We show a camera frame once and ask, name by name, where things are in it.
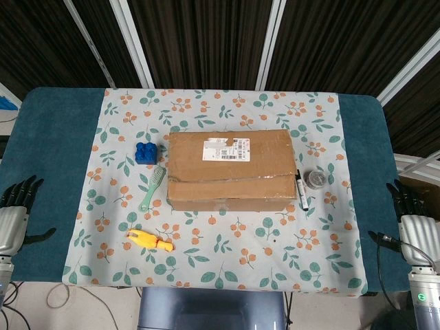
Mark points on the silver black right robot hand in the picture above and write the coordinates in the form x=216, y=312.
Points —
x=421, y=237

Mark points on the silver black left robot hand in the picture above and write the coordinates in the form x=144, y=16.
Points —
x=13, y=227

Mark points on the brown cardboard box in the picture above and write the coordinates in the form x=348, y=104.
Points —
x=230, y=172

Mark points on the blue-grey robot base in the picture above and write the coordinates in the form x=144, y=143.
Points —
x=209, y=309

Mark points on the background brown carton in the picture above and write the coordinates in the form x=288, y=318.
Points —
x=434, y=192

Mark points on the teal fabric table cover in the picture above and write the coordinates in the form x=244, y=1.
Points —
x=44, y=137

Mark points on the clear jar of metal pins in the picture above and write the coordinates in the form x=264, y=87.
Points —
x=315, y=179

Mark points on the blue plastic item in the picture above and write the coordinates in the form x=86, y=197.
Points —
x=7, y=103

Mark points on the black white marker pen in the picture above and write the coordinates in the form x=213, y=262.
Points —
x=301, y=189

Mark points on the yellow rubber chicken toy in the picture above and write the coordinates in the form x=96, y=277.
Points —
x=148, y=240

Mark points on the green plastic hairbrush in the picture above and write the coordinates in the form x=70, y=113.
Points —
x=154, y=180

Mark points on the blue toy building block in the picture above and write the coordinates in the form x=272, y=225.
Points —
x=146, y=154

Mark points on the floral leaf fruit tablecloth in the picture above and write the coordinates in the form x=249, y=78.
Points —
x=220, y=240

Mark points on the white curved metal frame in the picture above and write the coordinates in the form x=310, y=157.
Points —
x=412, y=165

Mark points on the thin white frame post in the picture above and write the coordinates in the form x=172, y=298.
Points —
x=90, y=44

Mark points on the thick white frame post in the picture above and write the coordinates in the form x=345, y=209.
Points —
x=132, y=44

